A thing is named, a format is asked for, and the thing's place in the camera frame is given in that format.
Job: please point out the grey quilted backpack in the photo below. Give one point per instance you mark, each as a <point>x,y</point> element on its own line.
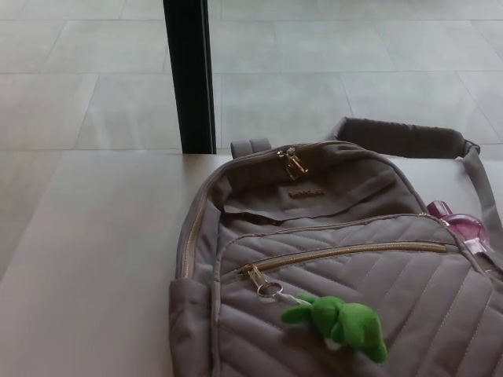
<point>322,298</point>

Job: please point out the pink transparent water bottle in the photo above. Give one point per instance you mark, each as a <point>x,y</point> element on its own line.
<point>463,225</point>

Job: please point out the black window frame post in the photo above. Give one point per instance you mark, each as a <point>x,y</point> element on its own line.
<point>190,78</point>

